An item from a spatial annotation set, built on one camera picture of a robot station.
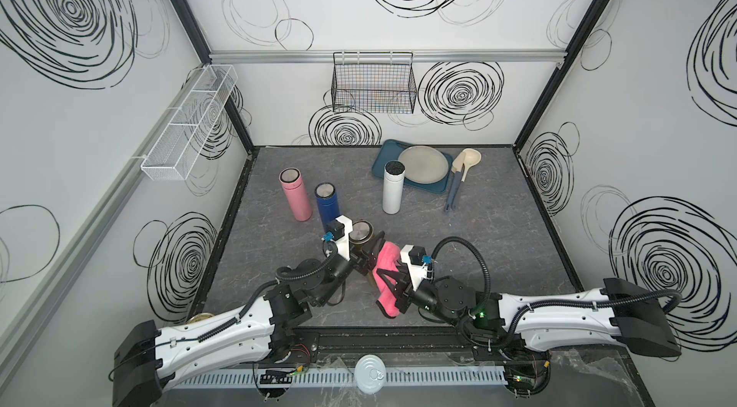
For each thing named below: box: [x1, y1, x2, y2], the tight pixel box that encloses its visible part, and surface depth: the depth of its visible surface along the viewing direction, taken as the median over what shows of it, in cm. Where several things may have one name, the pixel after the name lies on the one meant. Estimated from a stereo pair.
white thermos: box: [381, 160, 406, 216], surface depth 93 cm
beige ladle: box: [461, 147, 482, 182], surface depth 115 cm
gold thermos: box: [348, 218, 374, 254], surface depth 63 cm
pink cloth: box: [372, 240, 402, 319], surface depth 65 cm
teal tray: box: [371, 138, 454, 194], surface depth 114 cm
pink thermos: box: [278, 167, 312, 222], surface depth 87 cm
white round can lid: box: [354, 354, 388, 395], surface depth 67 cm
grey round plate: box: [397, 144, 450, 185], surface depth 117 cm
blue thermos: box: [314, 182, 340, 233], surface depth 82 cm
